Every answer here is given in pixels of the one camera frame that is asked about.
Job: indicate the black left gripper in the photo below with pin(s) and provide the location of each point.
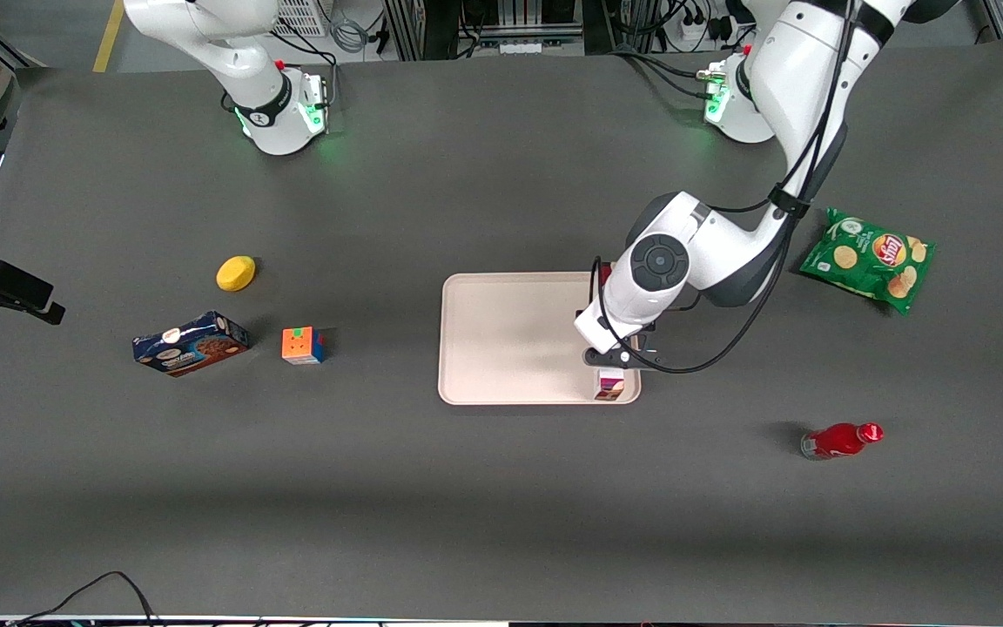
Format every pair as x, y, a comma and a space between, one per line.
626, 341

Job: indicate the red drink bottle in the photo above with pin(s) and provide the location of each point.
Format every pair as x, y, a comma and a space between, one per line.
837, 440

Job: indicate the white power strip with plugs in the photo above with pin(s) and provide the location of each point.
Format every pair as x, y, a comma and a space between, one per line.
693, 33

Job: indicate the blue cookie box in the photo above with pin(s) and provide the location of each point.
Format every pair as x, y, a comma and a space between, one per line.
192, 347

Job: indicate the small white power strip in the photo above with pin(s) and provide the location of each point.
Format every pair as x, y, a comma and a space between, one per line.
521, 47

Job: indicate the beige plastic tray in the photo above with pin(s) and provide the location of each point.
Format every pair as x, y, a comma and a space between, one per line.
510, 340

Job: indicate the aluminium frame rack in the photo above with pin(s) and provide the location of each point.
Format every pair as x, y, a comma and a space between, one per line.
397, 26

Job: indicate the green chips bag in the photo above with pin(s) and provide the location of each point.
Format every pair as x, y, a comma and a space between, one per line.
867, 261

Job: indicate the colourful puzzle cube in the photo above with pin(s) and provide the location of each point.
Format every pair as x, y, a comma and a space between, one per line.
299, 347

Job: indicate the red cookie box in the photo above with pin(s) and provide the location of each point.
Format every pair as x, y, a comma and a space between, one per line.
610, 387

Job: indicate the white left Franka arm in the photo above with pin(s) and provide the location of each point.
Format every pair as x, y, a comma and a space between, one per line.
806, 78

